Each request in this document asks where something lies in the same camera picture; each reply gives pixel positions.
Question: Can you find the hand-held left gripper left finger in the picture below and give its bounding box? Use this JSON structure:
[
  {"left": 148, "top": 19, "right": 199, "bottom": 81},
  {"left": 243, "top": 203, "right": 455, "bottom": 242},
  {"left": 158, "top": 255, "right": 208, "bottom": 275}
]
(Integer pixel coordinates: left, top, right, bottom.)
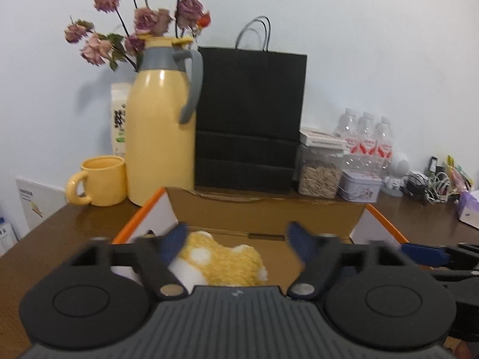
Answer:
[{"left": 73, "top": 223, "right": 192, "bottom": 300}]

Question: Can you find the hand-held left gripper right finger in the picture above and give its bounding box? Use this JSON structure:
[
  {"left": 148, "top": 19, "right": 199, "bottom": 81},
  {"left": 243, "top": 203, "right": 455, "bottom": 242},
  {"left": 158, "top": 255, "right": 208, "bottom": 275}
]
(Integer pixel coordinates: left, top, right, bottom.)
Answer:
[{"left": 286, "top": 221, "right": 408, "bottom": 300}]

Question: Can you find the yellow white plush toy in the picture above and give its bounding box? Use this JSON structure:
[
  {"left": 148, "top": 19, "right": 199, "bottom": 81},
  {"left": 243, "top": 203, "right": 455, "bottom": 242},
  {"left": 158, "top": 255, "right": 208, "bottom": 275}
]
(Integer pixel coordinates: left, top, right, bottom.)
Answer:
[{"left": 168, "top": 231, "right": 269, "bottom": 289}]

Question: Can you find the red cardboard box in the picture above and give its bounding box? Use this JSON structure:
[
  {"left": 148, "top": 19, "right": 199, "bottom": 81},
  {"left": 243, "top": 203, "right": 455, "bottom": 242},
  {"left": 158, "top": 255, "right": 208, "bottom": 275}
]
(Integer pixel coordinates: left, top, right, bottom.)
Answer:
[{"left": 111, "top": 186, "right": 409, "bottom": 302}]

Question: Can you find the purple tissue box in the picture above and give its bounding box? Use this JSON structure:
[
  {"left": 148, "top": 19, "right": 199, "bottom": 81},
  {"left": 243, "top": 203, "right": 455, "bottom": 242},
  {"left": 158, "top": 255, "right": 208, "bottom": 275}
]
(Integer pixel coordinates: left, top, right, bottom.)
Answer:
[{"left": 457, "top": 190, "right": 479, "bottom": 229}]

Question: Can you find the clear jar of seeds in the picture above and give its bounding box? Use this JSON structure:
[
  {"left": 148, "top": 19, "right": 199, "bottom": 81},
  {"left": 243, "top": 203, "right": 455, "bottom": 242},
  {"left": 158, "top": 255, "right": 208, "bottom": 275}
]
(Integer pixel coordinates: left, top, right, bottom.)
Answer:
[{"left": 297, "top": 144, "right": 345, "bottom": 199}]

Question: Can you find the yellow snack packet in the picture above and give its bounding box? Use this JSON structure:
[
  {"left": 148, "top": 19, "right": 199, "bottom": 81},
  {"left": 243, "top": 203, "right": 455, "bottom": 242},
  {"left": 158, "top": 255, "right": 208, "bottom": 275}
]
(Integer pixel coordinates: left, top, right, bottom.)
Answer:
[{"left": 445, "top": 155, "right": 473, "bottom": 192}]

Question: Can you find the floral metal tin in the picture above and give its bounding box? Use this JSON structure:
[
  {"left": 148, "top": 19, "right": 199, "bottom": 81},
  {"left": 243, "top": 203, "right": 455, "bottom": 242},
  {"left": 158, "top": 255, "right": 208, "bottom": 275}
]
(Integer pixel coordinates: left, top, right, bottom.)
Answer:
[{"left": 338, "top": 169, "right": 383, "bottom": 203}]

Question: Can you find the yellow mug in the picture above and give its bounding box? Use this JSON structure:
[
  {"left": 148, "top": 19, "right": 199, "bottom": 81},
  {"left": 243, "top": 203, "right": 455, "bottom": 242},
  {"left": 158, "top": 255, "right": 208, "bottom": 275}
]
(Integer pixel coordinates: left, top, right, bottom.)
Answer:
[{"left": 66, "top": 155, "right": 128, "bottom": 207}]

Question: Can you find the yellow thermos jug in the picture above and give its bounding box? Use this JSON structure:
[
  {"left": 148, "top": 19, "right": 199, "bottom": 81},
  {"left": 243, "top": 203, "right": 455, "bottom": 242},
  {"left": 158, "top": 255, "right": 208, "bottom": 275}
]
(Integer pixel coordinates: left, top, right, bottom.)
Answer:
[{"left": 125, "top": 37, "right": 204, "bottom": 207}]

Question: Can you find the small flat white box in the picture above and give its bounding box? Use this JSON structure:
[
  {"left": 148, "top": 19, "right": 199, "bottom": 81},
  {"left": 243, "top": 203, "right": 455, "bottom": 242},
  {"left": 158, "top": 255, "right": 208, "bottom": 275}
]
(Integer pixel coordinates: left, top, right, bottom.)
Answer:
[{"left": 299, "top": 127, "right": 349, "bottom": 149}]

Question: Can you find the black paper bag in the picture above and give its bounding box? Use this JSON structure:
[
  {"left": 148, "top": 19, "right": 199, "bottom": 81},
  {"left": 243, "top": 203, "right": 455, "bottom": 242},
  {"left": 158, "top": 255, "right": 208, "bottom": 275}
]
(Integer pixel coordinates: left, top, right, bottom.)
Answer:
[{"left": 195, "top": 16, "right": 308, "bottom": 195}]

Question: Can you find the white milk carton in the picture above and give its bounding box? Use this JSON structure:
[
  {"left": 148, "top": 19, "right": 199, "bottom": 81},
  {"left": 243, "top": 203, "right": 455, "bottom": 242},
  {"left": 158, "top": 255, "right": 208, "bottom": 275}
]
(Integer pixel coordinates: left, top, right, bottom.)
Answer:
[{"left": 110, "top": 82, "right": 132, "bottom": 158}]

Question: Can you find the stack of leaflets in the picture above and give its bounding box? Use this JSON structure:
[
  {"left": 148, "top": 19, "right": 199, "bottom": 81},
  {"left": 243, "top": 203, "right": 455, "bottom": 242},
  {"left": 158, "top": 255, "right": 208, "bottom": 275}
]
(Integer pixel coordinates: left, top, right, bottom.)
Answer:
[{"left": 0, "top": 202, "right": 18, "bottom": 255}]

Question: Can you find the dried rose bouquet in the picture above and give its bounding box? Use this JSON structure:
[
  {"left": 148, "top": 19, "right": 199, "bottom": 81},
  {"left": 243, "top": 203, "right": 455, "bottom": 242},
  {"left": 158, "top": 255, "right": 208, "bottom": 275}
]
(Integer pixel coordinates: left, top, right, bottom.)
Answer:
[{"left": 64, "top": 0, "right": 212, "bottom": 72}]

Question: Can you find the tangle of cables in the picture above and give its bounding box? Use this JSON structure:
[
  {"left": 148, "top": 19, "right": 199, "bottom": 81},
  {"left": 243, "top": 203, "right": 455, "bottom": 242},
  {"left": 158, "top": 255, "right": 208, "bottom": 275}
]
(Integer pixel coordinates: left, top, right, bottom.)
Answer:
[{"left": 406, "top": 171, "right": 455, "bottom": 205}]

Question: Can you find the white robot-shaped camera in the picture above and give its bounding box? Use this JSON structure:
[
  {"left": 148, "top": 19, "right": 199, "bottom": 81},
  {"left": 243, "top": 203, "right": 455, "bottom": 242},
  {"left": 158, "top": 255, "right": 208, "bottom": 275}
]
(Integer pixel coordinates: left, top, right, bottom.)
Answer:
[{"left": 383, "top": 151, "right": 411, "bottom": 197}]

